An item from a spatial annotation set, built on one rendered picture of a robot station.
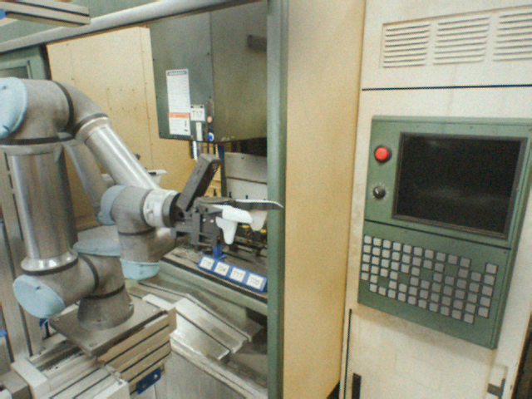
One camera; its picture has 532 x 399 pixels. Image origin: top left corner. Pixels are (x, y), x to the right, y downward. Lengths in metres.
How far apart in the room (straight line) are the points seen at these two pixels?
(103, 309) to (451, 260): 1.03
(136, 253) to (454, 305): 0.97
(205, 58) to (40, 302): 1.23
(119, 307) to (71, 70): 2.02
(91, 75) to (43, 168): 2.04
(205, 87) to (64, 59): 1.29
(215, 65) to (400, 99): 0.88
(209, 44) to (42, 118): 1.03
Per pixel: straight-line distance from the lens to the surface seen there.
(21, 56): 2.18
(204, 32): 1.80
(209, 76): 1.77
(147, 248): 0.77
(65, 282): 0.98
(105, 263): 1.06
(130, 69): 3.08
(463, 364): 1.48
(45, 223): 0.94
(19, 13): 1.24
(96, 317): 1.13
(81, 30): 1.58
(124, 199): 0.75
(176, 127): 1.96
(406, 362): 1.55
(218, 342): 1.77
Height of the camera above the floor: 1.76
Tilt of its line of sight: 16 degrees down
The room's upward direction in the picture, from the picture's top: straight up
